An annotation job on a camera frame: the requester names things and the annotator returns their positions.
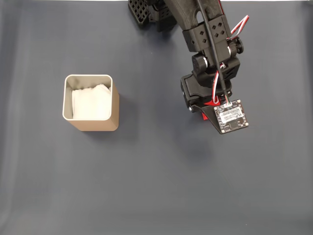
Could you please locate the red cube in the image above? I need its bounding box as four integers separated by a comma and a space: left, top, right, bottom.
201, 99, 217, 122

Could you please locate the gold metal square box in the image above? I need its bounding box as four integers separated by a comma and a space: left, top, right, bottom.
62, 74, 120, 132

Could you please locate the dark blue table mat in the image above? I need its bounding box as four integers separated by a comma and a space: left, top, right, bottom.
0, 1, 313, 235

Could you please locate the white tissue paper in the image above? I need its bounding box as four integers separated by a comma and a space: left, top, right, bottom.
71, 83, 112, 120

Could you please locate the red white servo wire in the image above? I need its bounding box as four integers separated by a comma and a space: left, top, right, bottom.
212, 15, 250, 105

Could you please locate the camera circuit board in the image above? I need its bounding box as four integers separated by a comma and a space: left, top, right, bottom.
213, 99, 249, 135

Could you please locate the black camera cable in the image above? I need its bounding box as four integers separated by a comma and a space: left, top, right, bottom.
197, 0, 230, 106

